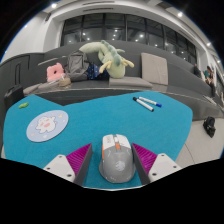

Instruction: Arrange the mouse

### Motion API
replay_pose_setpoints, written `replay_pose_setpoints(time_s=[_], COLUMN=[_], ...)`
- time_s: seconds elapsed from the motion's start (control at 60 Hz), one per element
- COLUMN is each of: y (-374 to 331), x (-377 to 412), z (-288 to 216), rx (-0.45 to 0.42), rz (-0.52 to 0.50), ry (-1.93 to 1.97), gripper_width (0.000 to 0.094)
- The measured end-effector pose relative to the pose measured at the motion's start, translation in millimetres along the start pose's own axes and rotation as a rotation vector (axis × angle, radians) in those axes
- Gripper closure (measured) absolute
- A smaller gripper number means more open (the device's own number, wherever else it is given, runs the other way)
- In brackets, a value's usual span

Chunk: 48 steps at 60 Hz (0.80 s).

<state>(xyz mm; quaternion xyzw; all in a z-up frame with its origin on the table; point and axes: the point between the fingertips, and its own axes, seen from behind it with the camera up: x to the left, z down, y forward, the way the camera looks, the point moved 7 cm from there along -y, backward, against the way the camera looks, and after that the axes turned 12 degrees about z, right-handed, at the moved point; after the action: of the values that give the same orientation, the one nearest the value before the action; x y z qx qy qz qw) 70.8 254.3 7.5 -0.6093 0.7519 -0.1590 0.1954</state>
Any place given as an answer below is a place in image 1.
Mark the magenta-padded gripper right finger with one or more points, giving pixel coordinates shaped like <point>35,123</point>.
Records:
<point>165,165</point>

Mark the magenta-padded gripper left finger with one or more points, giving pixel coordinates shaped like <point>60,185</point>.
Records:
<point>56,166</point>

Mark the grey and white computer mouse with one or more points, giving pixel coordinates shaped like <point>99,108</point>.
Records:
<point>116,163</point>

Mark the round cartoon print mouse pad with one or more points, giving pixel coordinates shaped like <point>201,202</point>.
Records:
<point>46,126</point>

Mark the black bag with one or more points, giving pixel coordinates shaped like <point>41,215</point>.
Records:
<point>209,126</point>

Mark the blue-capped white marker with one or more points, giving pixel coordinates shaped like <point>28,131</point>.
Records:
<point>150,101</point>

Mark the small green eraser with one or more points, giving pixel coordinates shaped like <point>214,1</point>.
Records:
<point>23,105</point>

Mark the round grey cushion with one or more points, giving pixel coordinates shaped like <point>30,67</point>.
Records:
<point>49,86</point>

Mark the small square grey cushion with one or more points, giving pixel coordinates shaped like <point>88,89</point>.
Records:
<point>31,89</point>

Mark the black suitcase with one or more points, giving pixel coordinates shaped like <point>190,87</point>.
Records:
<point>13,95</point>

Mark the brown woven hat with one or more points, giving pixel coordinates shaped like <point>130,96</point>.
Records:
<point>65,82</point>

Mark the flat grey seat cushion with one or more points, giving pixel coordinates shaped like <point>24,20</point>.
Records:
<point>130,82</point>

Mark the pink plush cushion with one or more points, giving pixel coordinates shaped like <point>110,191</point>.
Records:
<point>55,73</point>

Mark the upright beige cushion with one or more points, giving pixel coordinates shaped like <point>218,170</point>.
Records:
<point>154,68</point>

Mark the person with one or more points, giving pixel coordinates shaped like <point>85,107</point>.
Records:
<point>197,70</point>
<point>210,78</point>

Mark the dark blue starry cloth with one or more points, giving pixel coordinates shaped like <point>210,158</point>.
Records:
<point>95,71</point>

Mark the grey backpack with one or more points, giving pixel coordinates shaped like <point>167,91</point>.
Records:
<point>76,65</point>

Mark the green dragon plush toy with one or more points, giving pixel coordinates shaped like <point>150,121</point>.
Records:
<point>115,65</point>

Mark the grey stepped bench seating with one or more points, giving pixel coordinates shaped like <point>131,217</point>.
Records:
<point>150,46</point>

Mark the ceiling spot lights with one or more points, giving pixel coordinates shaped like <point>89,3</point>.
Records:
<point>53,5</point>

